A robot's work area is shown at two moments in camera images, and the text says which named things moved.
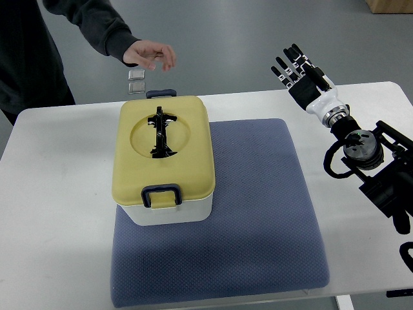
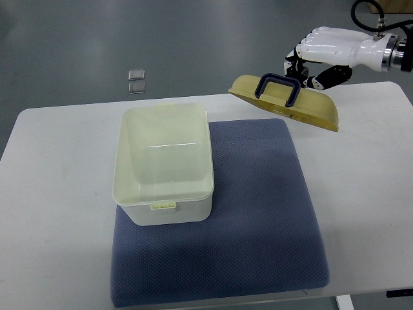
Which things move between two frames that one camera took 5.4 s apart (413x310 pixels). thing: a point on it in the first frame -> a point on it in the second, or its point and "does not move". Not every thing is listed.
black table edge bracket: x=399 y=292 does not move
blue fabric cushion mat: x=263 y=236 does not move
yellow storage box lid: x=191 y=167 -> x=284 y=95
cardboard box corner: x=390 y=6 does not move
